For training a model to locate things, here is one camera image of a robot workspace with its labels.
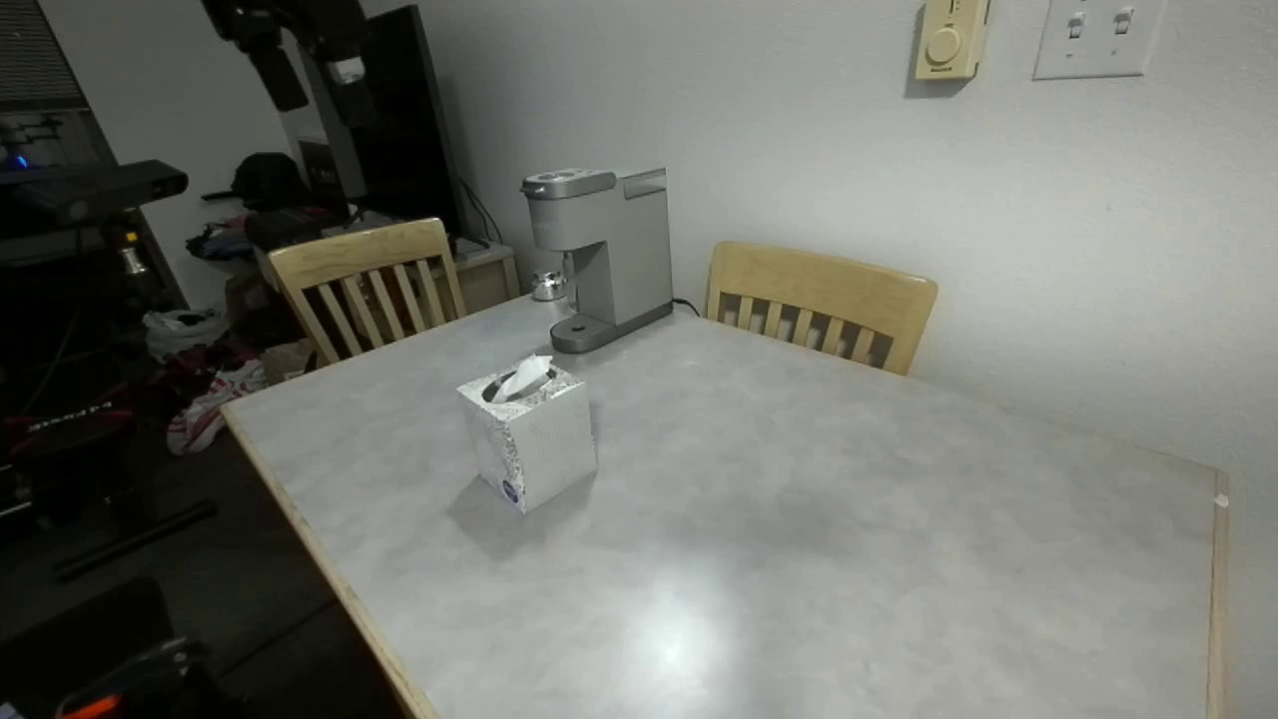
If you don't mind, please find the white wall outlet plate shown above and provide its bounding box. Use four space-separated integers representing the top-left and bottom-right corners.
1029 0 1172 83

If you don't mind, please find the grey pod coffee machine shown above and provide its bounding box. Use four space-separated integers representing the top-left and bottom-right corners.
515 163 680 361

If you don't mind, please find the black cap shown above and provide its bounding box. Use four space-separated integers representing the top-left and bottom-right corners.
226 147 317 215

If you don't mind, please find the white cube tissue box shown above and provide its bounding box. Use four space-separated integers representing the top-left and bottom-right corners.
454 356 602 520

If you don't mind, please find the wooden slat-back chair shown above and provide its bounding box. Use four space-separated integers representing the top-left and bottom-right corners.
700 239 941 380
258 212 469 372

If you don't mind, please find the black and red tool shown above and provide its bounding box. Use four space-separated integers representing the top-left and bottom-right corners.
52 637 206 719

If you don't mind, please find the cardboard box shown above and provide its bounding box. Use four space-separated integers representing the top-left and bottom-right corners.
450 235 522 320

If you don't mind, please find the black keyboard on stand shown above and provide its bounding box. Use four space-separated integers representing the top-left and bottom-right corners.
0 156 193 239

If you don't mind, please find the clothes heap on floor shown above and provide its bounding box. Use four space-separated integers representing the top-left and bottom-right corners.
164 353 272 460

